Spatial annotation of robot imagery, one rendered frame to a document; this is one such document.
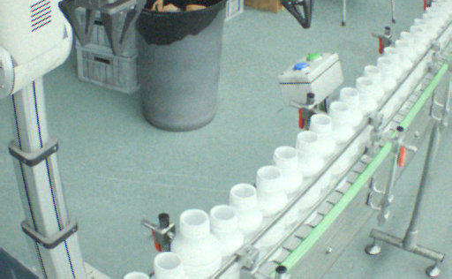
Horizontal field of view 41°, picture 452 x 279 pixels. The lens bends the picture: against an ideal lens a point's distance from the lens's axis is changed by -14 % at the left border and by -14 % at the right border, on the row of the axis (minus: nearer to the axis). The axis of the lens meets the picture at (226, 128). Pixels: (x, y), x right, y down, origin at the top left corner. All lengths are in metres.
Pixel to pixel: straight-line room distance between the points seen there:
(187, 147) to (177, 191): 0.33
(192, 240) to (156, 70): 2.25
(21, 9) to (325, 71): 0.66
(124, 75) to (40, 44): 2.22
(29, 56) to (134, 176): 1.73
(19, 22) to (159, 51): 1.81
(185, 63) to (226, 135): 0.42
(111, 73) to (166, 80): 0.57
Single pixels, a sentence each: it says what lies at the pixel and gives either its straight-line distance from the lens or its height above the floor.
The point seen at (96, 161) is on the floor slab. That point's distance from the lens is 3.10.
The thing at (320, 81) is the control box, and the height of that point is 1.10.
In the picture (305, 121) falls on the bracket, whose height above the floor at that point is 1.05.
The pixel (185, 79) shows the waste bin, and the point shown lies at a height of 0.29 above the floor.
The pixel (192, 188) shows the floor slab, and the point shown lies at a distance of 2.91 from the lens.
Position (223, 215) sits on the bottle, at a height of 1.15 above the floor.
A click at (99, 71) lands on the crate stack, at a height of 0.09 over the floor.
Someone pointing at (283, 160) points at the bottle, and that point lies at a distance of 1.05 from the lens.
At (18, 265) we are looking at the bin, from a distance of 1.22.
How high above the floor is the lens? 1.76
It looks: 32 degrees down
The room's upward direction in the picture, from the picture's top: 1 degrees clockwise
